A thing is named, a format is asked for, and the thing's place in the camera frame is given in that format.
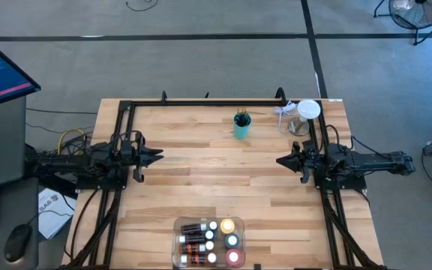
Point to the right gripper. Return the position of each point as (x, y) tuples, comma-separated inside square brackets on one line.
[(308, 161)]

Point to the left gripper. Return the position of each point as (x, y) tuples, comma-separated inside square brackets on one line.
[(137, 157)]

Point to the black paintbrush orange ferrule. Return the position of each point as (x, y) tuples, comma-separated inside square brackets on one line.
[(245, 111)]

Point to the bronze paint bottle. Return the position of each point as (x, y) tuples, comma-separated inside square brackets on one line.
[(193, 227)]

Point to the clear plastic bin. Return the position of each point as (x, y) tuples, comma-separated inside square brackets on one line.
[(238, 232)]

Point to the large yellow paint bottle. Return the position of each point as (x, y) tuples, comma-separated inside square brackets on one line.
[(227, 226)]

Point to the dark brown paint bottle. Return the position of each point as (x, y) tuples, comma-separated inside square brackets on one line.
[(191, 238)]

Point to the small blue paint bottle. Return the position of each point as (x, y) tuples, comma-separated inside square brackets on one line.
[(209, 235), (213, 225)]

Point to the large dark teal paint bottle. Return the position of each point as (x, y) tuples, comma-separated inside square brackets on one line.
[(232, 240)]

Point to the reddish brown paint bottle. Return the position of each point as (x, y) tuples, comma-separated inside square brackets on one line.
[(192, 248)]

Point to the orange paint bottle black label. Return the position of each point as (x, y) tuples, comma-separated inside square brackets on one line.
[(193, 258)]

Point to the large red paint bottle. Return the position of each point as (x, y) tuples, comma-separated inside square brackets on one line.
[(233, 257)]

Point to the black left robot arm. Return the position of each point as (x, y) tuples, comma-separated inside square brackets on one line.
[(81, 163)]

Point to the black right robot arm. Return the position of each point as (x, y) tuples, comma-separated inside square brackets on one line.
[(366, 163)]

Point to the clear jar white lid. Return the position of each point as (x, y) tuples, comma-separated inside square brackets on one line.
[(332, 126)]

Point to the white mushroom-shaped stand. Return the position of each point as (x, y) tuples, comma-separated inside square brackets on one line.
[(309, 108)]

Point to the teal plastic cup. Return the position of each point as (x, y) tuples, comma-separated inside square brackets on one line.
[(242, 129)]

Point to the white paper booklet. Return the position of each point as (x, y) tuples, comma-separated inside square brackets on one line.
[(56, 215)]

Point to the grey computer desk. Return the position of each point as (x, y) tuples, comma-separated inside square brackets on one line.
[(2, 150)]

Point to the black computer mouse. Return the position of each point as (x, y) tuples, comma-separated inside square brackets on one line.
[(17, 242)]

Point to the black floor fan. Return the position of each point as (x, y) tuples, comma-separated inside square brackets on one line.
[(418, 15)]

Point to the black aluminium table frame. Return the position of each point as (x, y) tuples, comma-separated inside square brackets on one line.
[(208, 103)]

